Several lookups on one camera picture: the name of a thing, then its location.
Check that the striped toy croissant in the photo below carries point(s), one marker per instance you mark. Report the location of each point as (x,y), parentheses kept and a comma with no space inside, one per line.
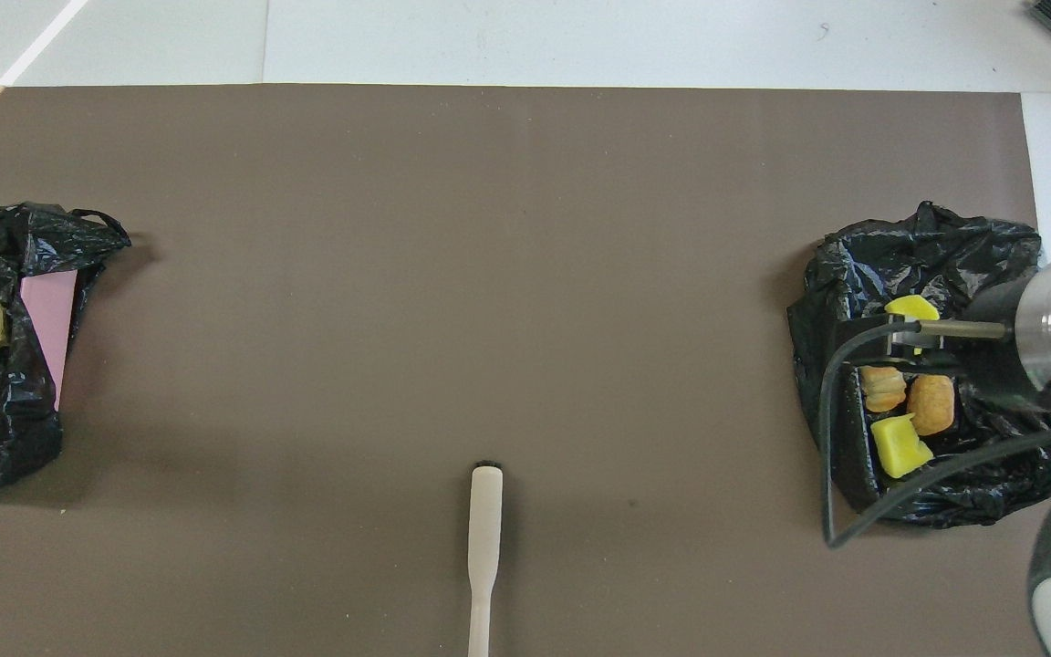
(883,388)

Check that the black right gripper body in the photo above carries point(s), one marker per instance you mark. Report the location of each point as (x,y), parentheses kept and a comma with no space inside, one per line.
(1000,351)

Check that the right black trash bag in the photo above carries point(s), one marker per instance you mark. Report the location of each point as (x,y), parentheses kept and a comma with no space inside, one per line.
(854,274)

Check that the beige brush with black bristles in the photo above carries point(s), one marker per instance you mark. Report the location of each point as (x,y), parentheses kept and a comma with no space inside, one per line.
(484,529)

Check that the pink bin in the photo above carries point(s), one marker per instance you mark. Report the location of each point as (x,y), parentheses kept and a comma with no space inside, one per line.
(49,319)

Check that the brown table mat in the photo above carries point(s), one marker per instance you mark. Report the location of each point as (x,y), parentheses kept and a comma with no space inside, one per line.
(525,228)

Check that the brown oval toy bread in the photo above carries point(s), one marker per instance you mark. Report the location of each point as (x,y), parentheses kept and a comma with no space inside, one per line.
(932,403)

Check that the yellow sponge piece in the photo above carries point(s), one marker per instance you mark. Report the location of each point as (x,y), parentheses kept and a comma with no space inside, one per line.
(910,308)
(898,447)

